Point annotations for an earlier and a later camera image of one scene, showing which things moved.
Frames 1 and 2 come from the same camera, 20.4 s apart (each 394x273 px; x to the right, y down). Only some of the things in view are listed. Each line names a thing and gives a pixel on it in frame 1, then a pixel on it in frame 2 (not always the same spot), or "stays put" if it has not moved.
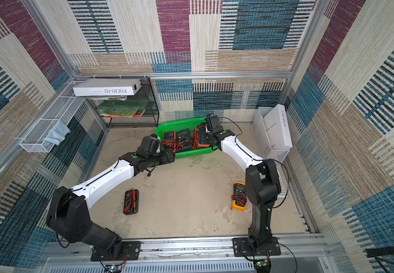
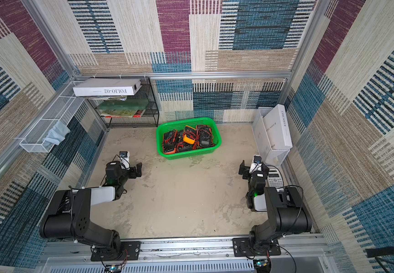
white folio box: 107,87 stays put
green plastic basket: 182,136 stays put
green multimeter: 183,140 stays put
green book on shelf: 132,108 stays put
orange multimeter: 169,140 stays put
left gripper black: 165,160 -> 132,174
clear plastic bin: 261,139 stays put
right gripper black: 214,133 -> 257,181
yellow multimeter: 239,197 -> 189,135
